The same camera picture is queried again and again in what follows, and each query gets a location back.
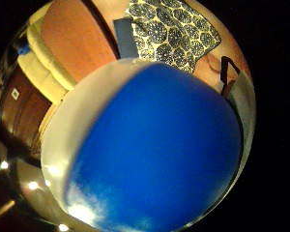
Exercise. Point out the blue and white container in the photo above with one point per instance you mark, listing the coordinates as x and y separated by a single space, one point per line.
158 145

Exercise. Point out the blue and yellow patterned cloth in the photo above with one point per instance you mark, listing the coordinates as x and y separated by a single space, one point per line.
170 32

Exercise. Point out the grey-blue flat box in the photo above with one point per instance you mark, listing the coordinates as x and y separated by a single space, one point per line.
125 38

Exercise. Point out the small blue object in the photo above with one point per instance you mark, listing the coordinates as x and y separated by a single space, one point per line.
23 50

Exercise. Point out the small white sign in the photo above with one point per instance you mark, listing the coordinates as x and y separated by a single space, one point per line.
15 93

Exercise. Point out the round ceiling lamp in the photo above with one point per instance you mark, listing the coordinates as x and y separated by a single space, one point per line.
63 227
33 185
4 165

